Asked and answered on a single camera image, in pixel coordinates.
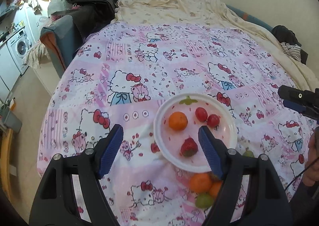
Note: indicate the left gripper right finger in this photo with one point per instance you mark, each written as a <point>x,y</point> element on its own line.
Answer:
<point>265,203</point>

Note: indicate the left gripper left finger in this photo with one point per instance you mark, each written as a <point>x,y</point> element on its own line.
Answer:
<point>55,201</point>

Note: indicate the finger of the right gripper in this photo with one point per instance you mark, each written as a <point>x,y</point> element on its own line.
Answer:
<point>304,98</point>
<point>304,110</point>

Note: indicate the red cherry tomato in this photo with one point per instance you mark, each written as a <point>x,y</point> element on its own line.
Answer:
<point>201,114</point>
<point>213,121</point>

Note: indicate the large orange mandarin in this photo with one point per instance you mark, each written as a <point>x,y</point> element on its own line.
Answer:
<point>178,121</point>

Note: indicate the striped black clothes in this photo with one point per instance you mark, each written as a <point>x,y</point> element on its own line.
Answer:
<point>289,43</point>

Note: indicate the wooden chair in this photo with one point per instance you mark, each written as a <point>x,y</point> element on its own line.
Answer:
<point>5,162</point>

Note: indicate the grey trash bin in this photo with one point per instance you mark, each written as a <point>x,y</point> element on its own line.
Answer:
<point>10,120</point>

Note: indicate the pink strawberry plate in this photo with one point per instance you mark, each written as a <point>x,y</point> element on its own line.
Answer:
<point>170,141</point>

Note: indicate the white kitchen cabinet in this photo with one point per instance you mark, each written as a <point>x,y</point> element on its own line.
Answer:
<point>9,73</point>

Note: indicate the hello kitty pink bedsheet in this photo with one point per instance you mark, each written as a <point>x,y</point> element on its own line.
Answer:
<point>161,83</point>

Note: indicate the cream floral blanket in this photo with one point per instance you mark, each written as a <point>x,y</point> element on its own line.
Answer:
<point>212,14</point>

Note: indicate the white washing machine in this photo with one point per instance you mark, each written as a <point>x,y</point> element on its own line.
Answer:
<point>19,44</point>

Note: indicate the teal sofa armrest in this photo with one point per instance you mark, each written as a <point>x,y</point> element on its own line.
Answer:
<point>62,40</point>

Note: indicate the black clothing pile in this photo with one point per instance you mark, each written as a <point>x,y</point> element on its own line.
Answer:
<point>92,15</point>

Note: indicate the white plastic bag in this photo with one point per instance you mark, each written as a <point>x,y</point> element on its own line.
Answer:
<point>56,6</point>

